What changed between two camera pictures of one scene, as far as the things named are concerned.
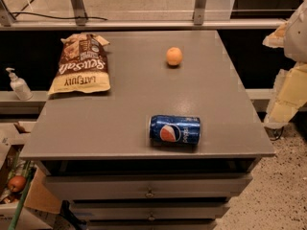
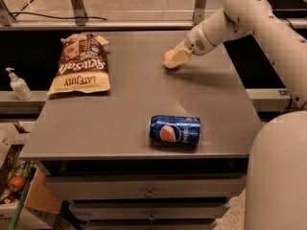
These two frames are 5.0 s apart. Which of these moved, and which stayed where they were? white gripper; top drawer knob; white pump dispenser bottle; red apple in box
Moved: white gripper
Stayed: red apple in box; white pump dispenser bottle; top drawer knob
